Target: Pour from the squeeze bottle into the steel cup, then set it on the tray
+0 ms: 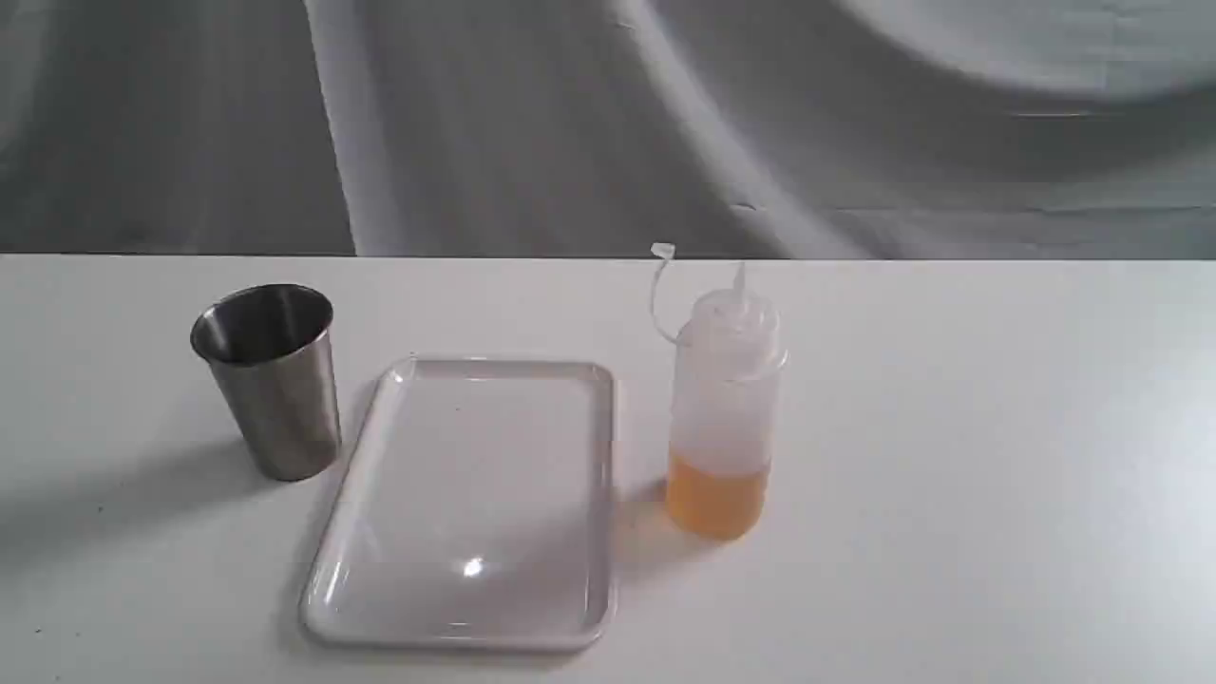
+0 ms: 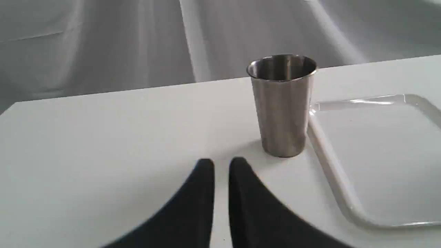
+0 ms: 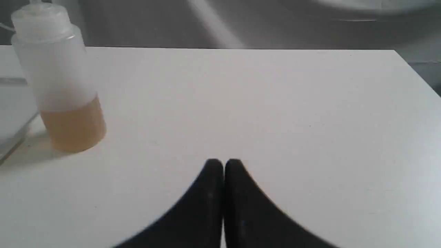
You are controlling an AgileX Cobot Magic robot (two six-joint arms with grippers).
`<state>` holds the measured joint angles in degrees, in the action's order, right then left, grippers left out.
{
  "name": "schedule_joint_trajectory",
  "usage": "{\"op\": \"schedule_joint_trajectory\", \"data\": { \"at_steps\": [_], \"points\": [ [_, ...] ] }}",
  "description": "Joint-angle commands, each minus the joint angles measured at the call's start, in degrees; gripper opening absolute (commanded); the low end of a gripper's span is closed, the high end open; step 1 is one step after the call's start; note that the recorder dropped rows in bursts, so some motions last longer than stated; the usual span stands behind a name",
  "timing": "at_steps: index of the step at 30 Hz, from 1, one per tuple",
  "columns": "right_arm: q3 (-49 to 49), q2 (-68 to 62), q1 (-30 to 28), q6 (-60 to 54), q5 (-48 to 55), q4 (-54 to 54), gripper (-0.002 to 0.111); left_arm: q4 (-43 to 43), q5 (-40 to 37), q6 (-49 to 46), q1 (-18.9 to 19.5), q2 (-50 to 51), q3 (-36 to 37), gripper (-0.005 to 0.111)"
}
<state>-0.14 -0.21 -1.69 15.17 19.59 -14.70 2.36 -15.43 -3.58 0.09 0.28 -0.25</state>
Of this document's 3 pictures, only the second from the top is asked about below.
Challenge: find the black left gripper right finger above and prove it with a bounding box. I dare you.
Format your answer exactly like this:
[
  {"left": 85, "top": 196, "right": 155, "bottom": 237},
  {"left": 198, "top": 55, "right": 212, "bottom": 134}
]
[{"left": 229, "top": 157, "right": 348, "bottom": 248}]

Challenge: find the grey backdrop cloth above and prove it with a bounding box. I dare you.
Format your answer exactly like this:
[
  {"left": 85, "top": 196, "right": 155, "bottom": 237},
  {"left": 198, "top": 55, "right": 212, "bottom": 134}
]
[{"left": 0, "top": 0, "right": 441, "bottom": 112}]

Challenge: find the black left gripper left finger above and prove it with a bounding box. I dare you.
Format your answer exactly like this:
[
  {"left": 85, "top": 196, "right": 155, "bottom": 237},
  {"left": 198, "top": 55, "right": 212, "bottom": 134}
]
[{"left": 106, "top": 158, "right": 215, "bottom": 248}]

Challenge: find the stainless steel cup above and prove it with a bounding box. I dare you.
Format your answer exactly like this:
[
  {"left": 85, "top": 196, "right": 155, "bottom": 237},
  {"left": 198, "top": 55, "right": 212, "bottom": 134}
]
[{"left": 247, "top": 54, "right": 318, "bottom": 157}]

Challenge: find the white plastic tray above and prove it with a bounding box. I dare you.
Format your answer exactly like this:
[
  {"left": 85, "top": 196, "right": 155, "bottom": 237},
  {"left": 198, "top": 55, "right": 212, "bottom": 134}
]
[{"left": 309, "top": 94, "right": 440, "bottom": 229}]

